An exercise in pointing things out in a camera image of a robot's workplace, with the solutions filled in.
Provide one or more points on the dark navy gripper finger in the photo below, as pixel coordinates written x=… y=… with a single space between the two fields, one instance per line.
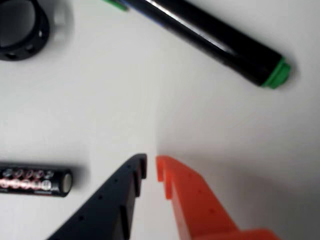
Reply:
x=105 y=207

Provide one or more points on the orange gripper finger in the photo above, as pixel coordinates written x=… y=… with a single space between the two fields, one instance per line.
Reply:
x=197 y=210

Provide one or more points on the green and black marker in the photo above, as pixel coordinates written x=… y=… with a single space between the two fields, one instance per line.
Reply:
x=215 y=42

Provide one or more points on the black AA battery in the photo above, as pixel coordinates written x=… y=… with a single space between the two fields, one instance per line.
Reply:
x=32 y=180

